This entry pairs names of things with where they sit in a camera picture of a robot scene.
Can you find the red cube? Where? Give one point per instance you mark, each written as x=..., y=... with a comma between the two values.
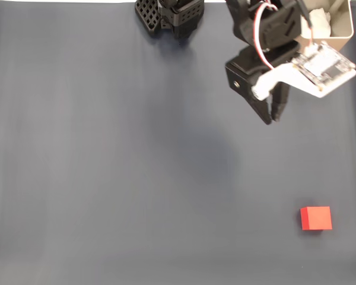
x=316, y=218

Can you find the beige rounded box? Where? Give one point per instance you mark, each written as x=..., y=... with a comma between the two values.
x=341, y=26

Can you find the white crumpled tissue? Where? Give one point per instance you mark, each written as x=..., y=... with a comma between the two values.
x=320, y=20

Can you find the blue-grey table mat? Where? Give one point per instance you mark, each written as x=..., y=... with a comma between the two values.
x=106, y=148

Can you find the white camera board mount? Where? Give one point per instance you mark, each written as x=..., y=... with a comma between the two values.
x=323, y=68

